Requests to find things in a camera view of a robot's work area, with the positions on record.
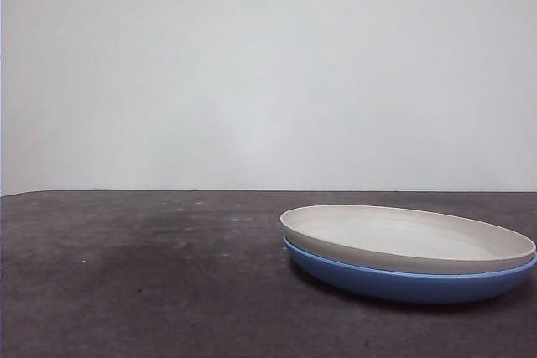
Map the white plate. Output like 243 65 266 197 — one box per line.
279 204 537 274

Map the blue plate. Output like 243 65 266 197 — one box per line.
283 236 537 305

